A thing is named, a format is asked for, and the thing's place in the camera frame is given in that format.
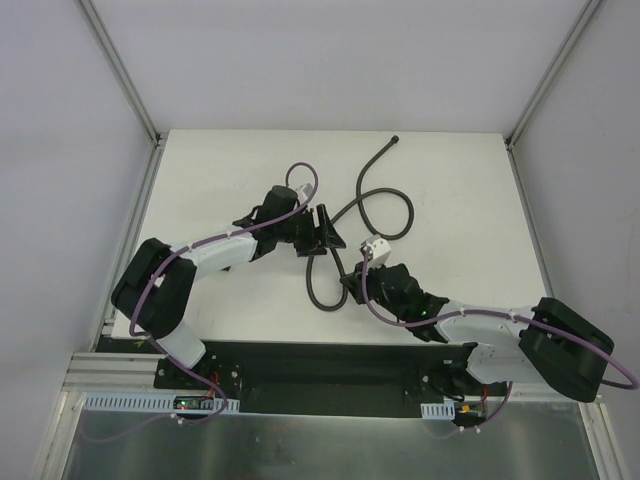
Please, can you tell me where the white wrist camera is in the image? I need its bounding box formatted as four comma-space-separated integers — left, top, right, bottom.
360, 235, 391, 269
295, 183, 315, 204

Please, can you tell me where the left aluminium frame post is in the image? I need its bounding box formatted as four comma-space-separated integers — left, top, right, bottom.
74, 0, 169, 146

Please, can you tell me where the right white slotted cable duct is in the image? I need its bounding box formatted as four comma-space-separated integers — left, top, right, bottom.
420, 399, 456, 421

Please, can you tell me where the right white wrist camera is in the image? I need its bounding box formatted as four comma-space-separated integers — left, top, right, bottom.
360, 235, 391, 269

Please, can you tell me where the right aluminium frame post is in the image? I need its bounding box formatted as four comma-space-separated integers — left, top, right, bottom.
504, 0, 606, 149

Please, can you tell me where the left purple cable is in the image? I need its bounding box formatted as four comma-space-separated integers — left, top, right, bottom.
128, 162, 321, 361

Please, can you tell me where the aluminium front rail profile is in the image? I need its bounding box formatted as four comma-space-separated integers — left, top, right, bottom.
63, 352, 161, 392

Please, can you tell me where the dark grey corrugated hose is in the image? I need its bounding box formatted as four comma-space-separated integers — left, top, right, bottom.
305, 132, 415, 314

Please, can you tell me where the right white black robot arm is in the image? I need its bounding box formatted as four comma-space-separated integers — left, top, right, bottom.
340, 264, 614, 403

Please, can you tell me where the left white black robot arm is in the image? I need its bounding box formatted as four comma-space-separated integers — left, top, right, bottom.
111, 184, 346, 389

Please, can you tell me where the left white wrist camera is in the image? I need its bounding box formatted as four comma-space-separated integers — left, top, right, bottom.
295, 183, 315, 204

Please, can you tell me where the aluminium frame post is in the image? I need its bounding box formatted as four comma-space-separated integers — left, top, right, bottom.
504, 0, 606, 149
74, 0, 169, 146

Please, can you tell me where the left white slotted cable duct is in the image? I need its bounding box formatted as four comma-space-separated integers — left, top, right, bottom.
84, 392, 240, 415

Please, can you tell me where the white slotted cable duct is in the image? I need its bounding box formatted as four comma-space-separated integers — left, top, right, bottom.
84, 392, 240, 415
420, 399, 456, 421

